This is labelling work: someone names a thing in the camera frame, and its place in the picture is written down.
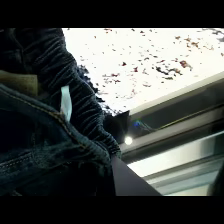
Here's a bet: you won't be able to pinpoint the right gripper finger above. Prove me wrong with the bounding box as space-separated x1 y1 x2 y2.
110 154 163 197

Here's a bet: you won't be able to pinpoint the dark blue jeans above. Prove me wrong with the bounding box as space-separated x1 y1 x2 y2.
0 27 131 197

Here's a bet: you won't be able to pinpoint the silver frame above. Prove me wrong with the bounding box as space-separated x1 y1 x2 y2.
119 71 224 197

